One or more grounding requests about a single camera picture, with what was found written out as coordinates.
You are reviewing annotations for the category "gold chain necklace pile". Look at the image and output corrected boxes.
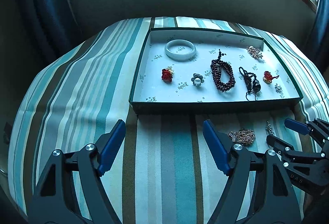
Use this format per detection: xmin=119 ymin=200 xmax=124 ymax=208
xmin=228 ymin=128 xmax=257 ymax=147

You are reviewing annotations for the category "striped teal tablecloth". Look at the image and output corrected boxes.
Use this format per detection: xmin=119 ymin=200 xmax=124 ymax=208
xmin=8 ymin=17 xmax=328 ymax=223

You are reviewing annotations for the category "silver rhinestone bar brooch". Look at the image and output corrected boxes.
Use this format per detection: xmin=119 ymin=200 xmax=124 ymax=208
xmin=265 ymin=121 xmax=275 ymax=136

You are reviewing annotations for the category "red knot gold charm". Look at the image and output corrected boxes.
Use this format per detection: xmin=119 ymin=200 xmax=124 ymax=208
xmin=263 ymin=71 xmax=279 ymax=84

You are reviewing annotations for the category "shallow green jewelry tray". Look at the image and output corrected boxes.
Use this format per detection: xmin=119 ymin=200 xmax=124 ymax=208
xmin=129 ymin=27 xmax=303 ymax=114

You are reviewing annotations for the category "pale jade bangle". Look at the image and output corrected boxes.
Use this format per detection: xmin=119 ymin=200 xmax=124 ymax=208
xmin=164 ymin=40 xmax=197 ymax=62

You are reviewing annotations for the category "dark blue curtain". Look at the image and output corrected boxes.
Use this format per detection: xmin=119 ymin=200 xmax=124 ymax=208
xmin=303 ymin=0 xmax=329 ymax=73
xmin=0 ymin=0 xmax=80 ymax=65

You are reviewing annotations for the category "silver pearl flower brooch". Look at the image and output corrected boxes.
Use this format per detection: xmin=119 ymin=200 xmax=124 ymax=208
xmin=191 ymin=73 xmax=204 ymax=87

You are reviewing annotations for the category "dark blue right curtain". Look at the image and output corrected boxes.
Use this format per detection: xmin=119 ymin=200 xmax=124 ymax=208
xmin=303 ymin=0 xmax=329 ymax=73

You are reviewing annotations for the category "black cord bead pendant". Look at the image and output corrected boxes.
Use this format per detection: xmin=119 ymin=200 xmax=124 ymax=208
xmin=239 ymin=67 xmax=261 ymax=101

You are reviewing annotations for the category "dark blue left curtain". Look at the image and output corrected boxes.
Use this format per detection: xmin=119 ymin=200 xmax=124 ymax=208
xmin=0 ymin=0 xmax=80 ymax=65

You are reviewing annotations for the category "gold pearl flower brooch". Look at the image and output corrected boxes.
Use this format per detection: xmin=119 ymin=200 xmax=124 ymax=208
xmin=247 ymin=45 xmax=263 ymax=60

